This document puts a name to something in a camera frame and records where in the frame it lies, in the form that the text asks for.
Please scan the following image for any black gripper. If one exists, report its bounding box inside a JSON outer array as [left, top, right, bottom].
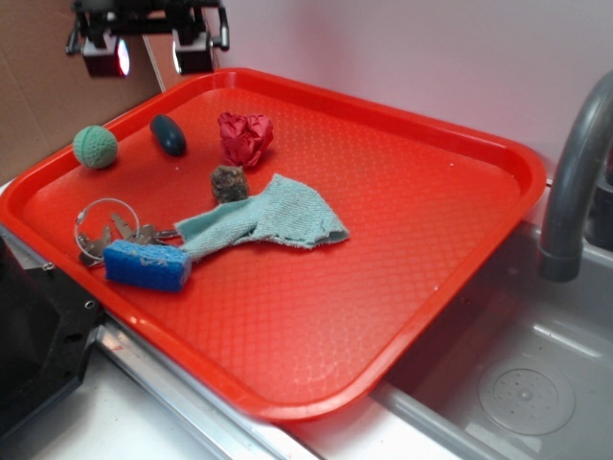
[[65, 1, 230, 78]]

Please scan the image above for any dark green plastic pickle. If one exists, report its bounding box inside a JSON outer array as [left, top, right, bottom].
[[149, 114, 187, 157]]

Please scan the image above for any red paper ball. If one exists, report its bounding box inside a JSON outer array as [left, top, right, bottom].
[[217, 112, 274, 168]]

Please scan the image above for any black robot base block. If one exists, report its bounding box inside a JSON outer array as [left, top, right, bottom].
[[1, 240, 102, 440]]

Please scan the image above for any green rubber ball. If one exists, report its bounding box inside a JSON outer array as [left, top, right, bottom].
[[72, 126, 119, 170]]

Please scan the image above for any brown cardboard panel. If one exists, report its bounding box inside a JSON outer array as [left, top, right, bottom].
[[0, 0, 221, 186]]

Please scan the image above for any brown rock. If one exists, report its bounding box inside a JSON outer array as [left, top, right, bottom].
[[210, 166, 249, 204]]

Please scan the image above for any light teal knitted cloth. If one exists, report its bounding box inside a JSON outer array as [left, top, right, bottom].
[[174, 174, 350, 260]]

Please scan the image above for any blue sponge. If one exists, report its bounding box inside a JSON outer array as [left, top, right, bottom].
[[102, 241, 193, 292]]

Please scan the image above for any red plastic tray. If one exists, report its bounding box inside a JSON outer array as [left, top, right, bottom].
[[1, 69, 546, 422]]

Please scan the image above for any grey toy faucet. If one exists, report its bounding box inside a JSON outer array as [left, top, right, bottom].
[[537, 73, 612, 283]]

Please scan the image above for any grey plastic sink basin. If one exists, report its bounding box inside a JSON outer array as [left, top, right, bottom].
[[294, 179, 613, 460]]

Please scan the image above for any metal key ring with keys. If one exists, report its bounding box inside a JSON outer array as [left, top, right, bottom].
[[73, 198, 181, 268]]

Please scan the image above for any aluminium frame rail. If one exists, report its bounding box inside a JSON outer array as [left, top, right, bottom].
[[0, 222, 307, 460]]

